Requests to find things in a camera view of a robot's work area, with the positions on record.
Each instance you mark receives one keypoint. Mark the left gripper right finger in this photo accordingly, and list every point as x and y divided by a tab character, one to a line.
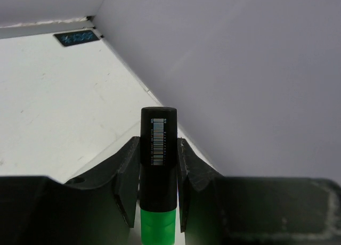
216	209

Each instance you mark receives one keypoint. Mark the green cap black highlighter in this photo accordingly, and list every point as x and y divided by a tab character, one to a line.
158	178

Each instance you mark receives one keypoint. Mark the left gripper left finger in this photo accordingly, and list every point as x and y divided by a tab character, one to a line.
95	207

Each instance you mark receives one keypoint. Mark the right table logo sticker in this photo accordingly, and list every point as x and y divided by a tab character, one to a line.
72	38

